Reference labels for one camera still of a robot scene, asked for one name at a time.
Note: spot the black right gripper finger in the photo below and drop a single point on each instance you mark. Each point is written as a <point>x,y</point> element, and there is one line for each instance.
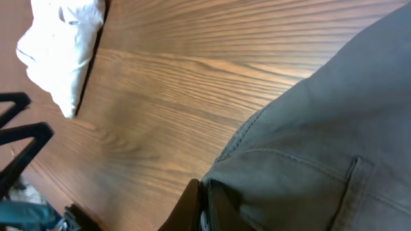
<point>185,216</point>

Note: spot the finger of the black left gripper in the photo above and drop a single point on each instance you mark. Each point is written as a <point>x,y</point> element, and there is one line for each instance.
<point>41,133</point>
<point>20,101</point>

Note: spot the grey shorts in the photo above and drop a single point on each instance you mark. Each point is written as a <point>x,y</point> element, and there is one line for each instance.
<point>332,152</point>

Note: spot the white folded shorts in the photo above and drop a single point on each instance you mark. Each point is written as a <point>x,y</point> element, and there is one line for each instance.
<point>59,45</point>

